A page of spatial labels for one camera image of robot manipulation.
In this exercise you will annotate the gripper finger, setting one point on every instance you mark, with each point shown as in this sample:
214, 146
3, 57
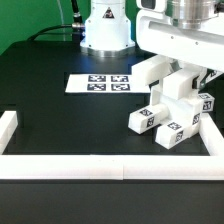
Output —
203, 78

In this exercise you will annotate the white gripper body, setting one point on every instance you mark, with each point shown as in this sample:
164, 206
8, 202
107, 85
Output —
203, 47

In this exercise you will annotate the white tagged cube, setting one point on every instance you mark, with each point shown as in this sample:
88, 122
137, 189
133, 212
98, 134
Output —
208, 101

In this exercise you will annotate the white chair seat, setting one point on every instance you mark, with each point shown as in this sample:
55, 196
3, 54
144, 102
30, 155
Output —
186, 110

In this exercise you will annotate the white chair back frame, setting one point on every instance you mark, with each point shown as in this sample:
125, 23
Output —
176, 78

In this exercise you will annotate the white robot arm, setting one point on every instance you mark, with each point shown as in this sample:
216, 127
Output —
184, 14

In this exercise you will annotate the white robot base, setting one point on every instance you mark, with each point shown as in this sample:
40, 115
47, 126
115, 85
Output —
107, 30

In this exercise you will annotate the white right fence bar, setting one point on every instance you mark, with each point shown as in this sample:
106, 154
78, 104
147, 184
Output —
211, 136

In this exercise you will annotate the white fence bar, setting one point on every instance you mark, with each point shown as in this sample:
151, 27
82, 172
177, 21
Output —
8, 125
211, 136
98, 167

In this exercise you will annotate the white marker sheet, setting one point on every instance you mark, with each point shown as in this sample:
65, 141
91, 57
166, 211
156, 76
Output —
103, 83

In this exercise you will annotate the white left fence bar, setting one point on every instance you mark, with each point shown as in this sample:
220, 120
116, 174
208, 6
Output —
8, 125

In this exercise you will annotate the white front fence bar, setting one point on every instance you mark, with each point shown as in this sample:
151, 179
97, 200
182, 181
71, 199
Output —
98, 167

